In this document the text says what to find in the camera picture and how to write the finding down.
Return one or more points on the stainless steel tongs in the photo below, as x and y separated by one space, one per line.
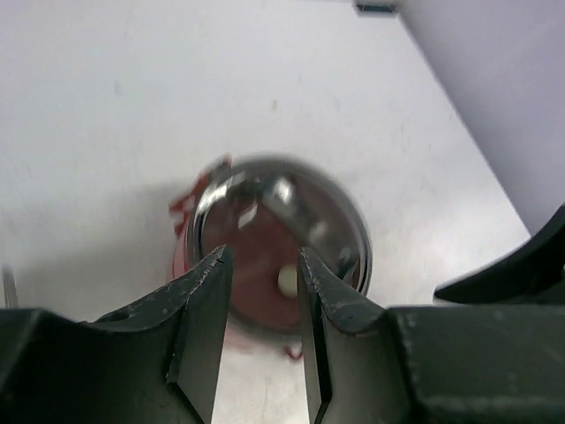
10 289

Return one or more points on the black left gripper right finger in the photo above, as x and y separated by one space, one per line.
369 364

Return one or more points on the pink steel-lined bowl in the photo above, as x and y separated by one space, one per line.
181 209

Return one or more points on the dark red lid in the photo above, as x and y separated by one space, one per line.
264 296

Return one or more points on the grey lid with handle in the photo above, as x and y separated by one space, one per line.
295 192

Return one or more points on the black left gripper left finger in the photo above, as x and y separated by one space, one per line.
155 360

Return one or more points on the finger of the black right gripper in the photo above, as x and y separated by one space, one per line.
533 274

